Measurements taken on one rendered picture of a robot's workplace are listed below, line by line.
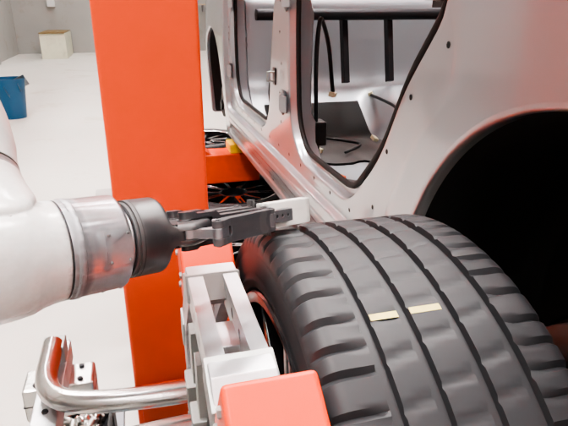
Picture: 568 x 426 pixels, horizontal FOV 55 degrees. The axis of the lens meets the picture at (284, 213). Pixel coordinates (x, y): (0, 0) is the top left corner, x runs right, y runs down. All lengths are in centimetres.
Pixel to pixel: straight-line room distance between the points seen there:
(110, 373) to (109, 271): 197
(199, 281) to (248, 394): 26
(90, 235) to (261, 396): 20
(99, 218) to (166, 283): 54
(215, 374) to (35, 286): 17
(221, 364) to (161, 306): 54
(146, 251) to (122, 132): 44
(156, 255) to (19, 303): 12
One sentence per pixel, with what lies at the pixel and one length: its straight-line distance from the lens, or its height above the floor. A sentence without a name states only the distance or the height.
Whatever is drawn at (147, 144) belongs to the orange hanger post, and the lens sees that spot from 93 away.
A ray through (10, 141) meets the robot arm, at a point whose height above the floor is 131.
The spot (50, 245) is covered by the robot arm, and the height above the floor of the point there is 124.
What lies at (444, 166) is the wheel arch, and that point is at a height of 118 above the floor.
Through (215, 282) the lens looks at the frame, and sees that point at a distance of 66.
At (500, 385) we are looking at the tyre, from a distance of 51.
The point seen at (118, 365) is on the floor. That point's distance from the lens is 249.
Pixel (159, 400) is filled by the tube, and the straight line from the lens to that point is 67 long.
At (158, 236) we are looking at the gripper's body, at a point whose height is 122.
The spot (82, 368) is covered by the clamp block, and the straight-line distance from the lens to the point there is 83.
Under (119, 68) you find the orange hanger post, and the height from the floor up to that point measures 133.
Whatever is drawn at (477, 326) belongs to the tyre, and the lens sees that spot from 53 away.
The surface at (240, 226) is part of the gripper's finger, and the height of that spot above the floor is 122.
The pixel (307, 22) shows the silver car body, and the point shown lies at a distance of 187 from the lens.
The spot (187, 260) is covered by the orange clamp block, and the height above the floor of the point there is 109.
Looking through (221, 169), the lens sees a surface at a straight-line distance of 298.
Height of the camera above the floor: 142
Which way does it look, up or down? 21 degrees down
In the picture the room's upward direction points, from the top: straight up
